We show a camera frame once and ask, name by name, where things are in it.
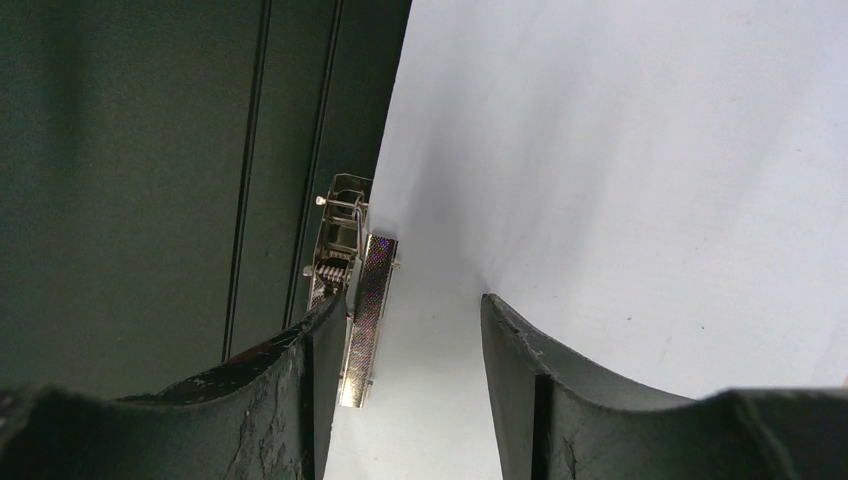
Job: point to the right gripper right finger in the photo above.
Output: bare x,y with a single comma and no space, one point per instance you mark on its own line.
559,415

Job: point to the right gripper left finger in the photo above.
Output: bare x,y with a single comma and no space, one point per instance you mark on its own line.
266,413

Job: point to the paper sheet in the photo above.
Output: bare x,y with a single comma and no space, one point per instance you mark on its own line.
659,185

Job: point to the grey black folder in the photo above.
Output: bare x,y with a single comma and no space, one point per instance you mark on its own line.
159,165

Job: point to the metal folder clip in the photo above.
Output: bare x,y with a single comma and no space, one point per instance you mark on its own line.
357,264

